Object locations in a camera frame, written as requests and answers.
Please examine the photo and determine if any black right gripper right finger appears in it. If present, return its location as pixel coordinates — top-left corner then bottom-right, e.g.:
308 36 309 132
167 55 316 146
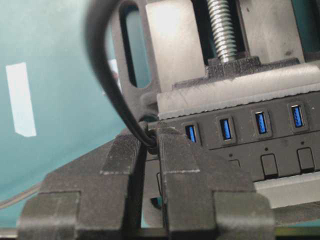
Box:
156 122 275 231

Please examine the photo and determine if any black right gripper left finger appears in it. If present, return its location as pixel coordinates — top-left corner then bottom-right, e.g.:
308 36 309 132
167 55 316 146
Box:
18 133 146 231

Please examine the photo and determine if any black USB cable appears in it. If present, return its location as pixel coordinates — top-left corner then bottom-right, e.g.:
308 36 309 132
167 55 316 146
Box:
0 0 171 240

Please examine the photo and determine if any black multiport USB hub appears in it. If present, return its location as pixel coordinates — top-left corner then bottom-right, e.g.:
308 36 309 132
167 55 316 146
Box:
142 96 320 201

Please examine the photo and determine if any blue tape bottom centre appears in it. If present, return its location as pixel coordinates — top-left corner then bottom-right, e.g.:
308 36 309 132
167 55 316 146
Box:
5 62 37 138

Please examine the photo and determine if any black bench vise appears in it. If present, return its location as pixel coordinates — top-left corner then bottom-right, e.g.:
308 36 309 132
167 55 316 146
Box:
111 0 320 225

